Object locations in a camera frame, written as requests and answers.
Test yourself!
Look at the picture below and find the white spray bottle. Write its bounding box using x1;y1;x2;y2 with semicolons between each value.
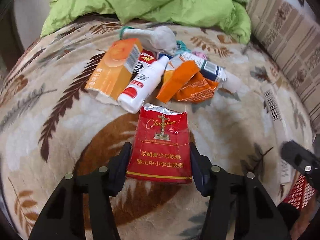
117;56;169;114

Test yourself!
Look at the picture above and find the white barcode paper strip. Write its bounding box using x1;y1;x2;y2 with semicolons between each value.
261;83;293;184

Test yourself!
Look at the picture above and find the red cigarette pack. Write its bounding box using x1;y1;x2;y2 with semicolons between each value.
126;103;192;184

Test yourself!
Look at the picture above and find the teal tissue pack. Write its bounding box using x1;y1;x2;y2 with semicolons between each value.
175;40;191;55

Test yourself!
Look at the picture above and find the orange carton box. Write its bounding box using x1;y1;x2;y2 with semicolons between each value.
85;38;143;105

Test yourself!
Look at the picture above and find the red white cigarette box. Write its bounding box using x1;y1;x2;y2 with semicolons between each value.
132;49;156;76

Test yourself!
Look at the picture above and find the striped beige pillow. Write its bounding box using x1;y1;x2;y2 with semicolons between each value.
247;0;319;132

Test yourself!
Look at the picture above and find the crumpled pink paper ball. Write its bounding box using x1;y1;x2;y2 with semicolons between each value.
191;51;208;60

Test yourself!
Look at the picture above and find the white blue medicine box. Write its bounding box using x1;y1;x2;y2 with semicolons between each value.
179;52;242;94

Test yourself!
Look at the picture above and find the green duvet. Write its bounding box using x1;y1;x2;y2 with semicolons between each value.
41;0;251;44

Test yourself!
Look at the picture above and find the white sock green cuff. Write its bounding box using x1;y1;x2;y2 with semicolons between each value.
119;26;177;55

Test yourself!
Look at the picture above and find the orange wrapper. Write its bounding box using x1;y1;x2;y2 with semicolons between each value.
157;53;219;103

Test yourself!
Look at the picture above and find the red plastic basket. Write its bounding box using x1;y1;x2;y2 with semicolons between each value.
283;174;315;211

